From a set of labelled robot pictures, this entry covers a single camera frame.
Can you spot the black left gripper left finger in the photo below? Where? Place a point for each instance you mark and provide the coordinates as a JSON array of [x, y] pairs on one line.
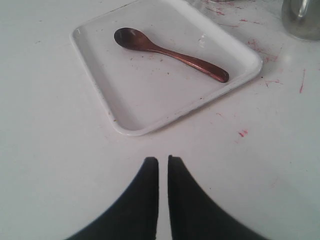
[[134, 215]]

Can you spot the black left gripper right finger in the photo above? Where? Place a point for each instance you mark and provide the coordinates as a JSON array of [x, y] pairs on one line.
[[194, 215]]

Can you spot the brown wooden spoon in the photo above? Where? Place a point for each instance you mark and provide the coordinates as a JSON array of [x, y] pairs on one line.
[[135, 40]]

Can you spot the stainless steel cup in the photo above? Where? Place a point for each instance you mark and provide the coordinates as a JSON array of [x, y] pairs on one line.
[[301, 18]]

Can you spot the white rectangular plastic tray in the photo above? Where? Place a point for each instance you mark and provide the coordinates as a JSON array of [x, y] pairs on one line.
[[142, 91]]

